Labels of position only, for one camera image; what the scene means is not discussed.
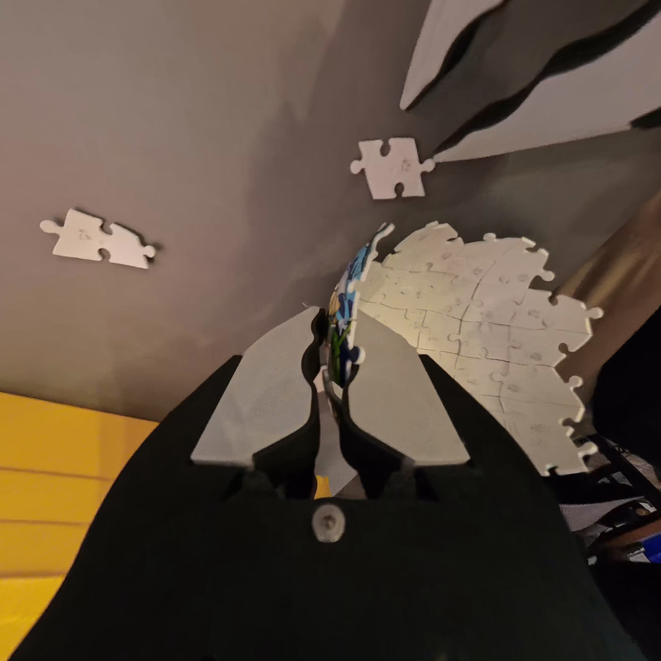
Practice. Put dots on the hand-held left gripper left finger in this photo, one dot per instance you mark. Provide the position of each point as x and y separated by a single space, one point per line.
258 408

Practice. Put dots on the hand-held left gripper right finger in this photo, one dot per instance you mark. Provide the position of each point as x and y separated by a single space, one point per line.
408 413

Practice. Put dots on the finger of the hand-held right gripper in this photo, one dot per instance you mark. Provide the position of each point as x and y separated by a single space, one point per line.
568 108
439 31

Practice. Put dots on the partly built puzzle ball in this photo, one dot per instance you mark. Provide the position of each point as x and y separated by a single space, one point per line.
490 320

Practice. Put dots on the white puzzle piece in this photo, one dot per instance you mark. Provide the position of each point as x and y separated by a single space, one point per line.
392 170
82 237

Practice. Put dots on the person's beige trousers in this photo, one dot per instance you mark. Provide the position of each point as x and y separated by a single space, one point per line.
619 268

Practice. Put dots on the yellow box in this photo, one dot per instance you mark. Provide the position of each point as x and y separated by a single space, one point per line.
41 465

